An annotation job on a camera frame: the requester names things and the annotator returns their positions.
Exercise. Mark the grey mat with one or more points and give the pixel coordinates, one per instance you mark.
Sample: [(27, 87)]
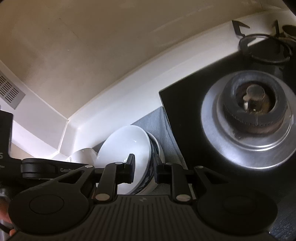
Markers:
[(168, 143)]

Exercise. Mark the plain white bowl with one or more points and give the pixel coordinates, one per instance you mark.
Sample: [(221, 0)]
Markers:
[(81, 155)]

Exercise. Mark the black pan support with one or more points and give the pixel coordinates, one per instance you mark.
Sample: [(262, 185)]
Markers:
[(237, 26)]

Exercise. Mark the black glass gas stove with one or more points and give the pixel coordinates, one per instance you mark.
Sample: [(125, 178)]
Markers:
[(185, 111)]

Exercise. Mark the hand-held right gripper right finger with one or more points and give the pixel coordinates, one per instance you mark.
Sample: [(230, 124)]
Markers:
[(161, 173)]

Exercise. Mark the white bowl with blue pattern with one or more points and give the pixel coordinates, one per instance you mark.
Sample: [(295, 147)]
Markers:
[(122, 148)]

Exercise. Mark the metal vent grille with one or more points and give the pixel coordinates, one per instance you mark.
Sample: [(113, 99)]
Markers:
[(9, 91)]

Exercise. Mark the large metal stove burner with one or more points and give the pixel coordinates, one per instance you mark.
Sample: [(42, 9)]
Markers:
[(231, 143)]

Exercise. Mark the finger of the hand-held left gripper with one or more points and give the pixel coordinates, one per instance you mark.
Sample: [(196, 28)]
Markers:
[(39, 169)]

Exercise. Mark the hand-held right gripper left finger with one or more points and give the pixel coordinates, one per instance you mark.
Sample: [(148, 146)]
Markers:
[(129, 169)]

